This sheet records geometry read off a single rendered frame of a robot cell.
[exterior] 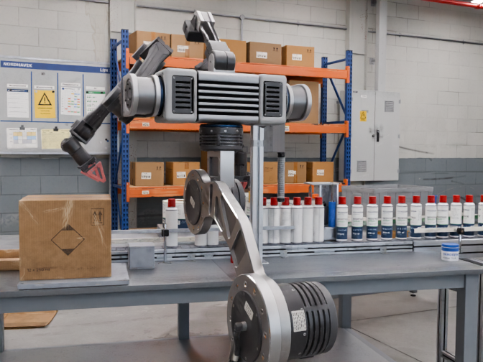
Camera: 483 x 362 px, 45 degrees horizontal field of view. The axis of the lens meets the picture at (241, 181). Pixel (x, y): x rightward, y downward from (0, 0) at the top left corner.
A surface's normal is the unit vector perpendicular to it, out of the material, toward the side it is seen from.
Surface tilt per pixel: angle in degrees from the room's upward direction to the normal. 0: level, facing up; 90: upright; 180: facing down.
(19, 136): 90
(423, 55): 90
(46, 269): 90
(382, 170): 90
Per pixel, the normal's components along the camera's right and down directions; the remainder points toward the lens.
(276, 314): 0.37, -0.40
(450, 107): 0.41, 0.05
